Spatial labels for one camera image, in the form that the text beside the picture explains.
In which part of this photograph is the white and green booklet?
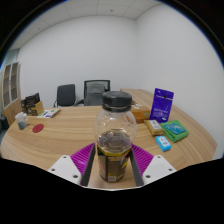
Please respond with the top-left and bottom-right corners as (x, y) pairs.
(36, 108), (61, 119)

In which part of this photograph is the clear black-capped drink bottle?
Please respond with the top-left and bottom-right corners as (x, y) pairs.
(94, 90), (138, 183)

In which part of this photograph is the white mug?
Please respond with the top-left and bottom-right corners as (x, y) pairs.
(14, 111), (30, 131)

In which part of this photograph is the black padded office chair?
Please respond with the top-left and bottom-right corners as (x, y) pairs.
(53, 83), (77, 108)

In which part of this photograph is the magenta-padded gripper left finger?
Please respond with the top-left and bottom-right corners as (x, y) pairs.
(47, 142), (97, 187)

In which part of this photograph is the black mesh office chair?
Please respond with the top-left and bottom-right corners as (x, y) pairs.
(76, 79), (111, 107)

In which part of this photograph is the orange cardboard box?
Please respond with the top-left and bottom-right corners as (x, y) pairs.
(129, 104), (152, 124)

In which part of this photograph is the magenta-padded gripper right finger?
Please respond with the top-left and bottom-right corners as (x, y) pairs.
(129, 143), (177, 187)

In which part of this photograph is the tan flat packet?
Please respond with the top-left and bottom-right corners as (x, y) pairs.
(143, 119), (166, 137)

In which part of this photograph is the flat round red coaster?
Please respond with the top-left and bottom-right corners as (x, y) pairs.
(31, 123), (45, 134)

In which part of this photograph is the wooden shelf unit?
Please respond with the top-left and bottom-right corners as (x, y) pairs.
(1, 61), (23, 127)

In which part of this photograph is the green flat package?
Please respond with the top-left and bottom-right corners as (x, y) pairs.
(160, 119), (190, 144)

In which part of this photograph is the purple standing package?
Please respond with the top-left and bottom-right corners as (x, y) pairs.
(149, 87), (175, 124)

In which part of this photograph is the small blue packet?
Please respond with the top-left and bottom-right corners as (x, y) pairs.
(154, 135), (173, 153)

